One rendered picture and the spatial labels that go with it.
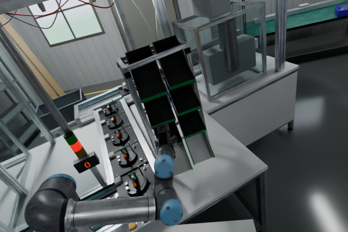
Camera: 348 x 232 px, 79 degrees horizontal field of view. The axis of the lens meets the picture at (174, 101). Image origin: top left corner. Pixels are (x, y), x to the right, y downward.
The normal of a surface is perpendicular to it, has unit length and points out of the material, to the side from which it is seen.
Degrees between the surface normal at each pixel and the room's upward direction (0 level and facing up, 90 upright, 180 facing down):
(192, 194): 0
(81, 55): 90
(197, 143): 45
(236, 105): 90
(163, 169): 64
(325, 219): 0
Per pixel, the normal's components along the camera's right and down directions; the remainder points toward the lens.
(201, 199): -0.25, -0.81
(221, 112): 0.40, 0.41
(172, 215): 0.22, 0.12
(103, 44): -0.05, 0.55
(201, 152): 0.00, -0.24
